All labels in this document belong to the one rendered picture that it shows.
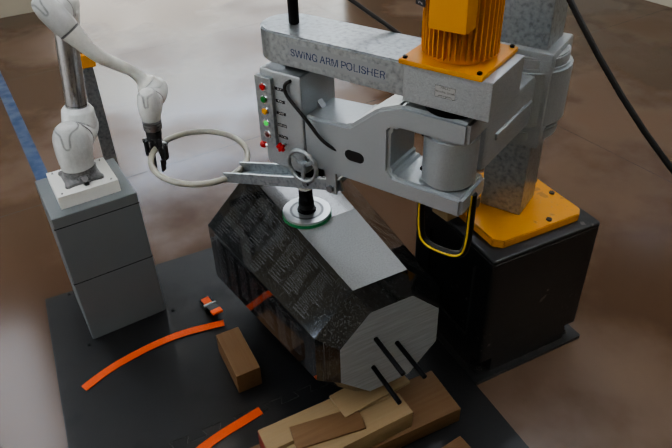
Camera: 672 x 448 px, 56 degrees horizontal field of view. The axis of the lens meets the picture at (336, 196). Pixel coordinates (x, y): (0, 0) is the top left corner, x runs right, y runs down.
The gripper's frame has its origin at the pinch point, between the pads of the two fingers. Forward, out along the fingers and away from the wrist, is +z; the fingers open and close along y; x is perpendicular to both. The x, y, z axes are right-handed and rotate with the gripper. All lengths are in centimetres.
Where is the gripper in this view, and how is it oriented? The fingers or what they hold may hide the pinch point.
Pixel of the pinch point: (158, 164)
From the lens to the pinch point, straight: 328.6
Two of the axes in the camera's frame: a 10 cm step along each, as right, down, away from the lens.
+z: -0.3, 7.9, 6.1
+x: 3.3, -5.6, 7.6
